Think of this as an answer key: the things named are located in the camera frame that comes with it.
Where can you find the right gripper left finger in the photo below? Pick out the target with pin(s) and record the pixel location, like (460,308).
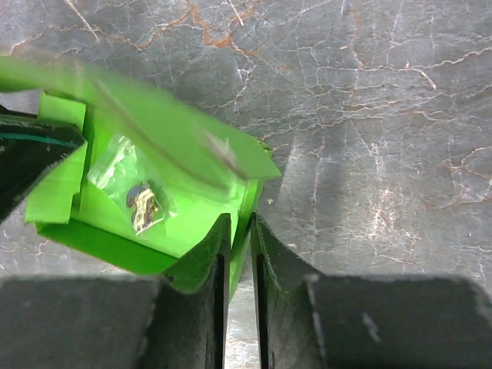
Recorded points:
(176,319)

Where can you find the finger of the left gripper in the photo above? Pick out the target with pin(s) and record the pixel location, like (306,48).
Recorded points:
(31,148)

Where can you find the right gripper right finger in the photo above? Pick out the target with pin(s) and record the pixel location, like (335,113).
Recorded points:
(309,319)

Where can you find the small clear plastic scrap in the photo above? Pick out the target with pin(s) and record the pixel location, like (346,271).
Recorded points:
(131,182)

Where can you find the green paper box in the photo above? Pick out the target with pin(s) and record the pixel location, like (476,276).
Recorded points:
(208,167)

